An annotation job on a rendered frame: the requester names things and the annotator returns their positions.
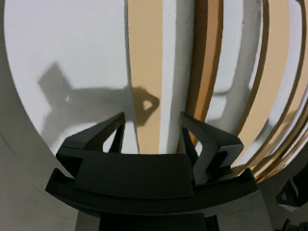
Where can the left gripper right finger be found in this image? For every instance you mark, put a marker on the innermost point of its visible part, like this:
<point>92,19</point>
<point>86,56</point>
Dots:
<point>219,148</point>

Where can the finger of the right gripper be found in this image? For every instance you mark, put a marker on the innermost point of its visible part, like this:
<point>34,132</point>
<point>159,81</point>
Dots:
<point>287,188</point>

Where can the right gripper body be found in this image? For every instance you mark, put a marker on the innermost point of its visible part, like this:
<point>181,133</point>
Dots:
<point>301,182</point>

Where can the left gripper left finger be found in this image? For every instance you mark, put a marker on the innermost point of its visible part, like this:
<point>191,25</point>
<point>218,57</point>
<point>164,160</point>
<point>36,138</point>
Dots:
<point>94,137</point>

